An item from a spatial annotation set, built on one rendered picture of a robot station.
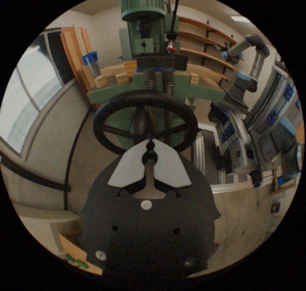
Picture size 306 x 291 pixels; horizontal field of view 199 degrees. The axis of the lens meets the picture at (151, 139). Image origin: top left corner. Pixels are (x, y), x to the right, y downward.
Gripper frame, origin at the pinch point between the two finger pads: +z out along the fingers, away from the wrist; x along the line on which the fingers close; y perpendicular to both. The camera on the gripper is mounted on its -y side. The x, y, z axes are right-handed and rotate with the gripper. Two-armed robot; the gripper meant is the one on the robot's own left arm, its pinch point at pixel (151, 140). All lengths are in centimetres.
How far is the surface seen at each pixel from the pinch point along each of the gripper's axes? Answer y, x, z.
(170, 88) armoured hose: -7.7, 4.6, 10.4
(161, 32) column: -50, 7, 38
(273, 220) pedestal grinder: 170, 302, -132
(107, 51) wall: -163, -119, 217
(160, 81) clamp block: -9.5, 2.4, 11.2
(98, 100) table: -7.6, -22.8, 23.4
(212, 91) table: -10.0, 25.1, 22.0
